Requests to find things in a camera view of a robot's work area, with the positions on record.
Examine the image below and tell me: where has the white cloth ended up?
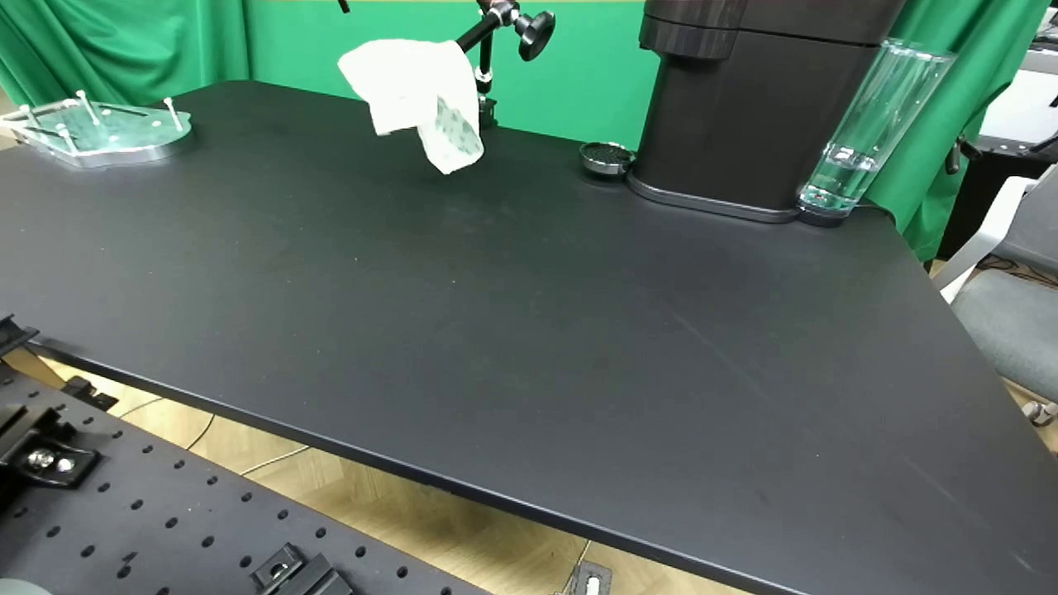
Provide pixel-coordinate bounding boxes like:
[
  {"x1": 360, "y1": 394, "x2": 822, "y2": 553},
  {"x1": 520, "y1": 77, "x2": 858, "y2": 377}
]
[{"x1": 337, "y1": 39, "x2": 482, "y2": 174}]

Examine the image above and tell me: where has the small black round cap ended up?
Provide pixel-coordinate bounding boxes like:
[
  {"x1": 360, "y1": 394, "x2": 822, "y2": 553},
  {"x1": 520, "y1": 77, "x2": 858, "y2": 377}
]
[{"x1": 583, "y1": 143, "x2": 632, "y2": 180}]

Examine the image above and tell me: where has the green backdrop curtain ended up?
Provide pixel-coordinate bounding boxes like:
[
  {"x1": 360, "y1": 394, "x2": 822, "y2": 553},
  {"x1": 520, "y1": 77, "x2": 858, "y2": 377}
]
[{"x1": 0, "y1": 0, "x2": 1051, "y2": 262}]

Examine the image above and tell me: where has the grey office chair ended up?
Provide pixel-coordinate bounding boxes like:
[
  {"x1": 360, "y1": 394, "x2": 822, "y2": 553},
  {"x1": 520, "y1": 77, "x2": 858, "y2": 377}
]
[{"x1": 949, "y1": 165, "x2": 1058, "y2": 428}]

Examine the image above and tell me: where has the black perforated breadboard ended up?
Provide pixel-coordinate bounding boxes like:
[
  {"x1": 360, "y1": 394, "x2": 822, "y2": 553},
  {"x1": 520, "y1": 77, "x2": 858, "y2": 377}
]
[{"x1": 0, "y1": 318, "x2": 482, "y2": 595}]

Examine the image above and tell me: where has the clear acrylic plate with screws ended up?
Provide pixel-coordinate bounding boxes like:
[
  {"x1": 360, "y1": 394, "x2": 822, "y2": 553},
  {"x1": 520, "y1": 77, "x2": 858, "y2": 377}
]
[{"x1": 0, "y1": 91, "x2": 193, "y2": 158}]

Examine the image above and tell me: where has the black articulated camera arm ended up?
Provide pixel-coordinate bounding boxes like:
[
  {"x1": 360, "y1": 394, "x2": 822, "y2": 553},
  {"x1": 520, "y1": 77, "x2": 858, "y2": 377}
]
[{"x1": 456, "y1": 0, "x2": 556, "y2": 126}]

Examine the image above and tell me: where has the black robot base pedestal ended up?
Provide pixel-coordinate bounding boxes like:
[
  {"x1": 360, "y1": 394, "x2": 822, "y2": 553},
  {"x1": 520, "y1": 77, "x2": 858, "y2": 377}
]
[{"x1": 630, "y1": 0, "x2": 905, "y2": 220}]

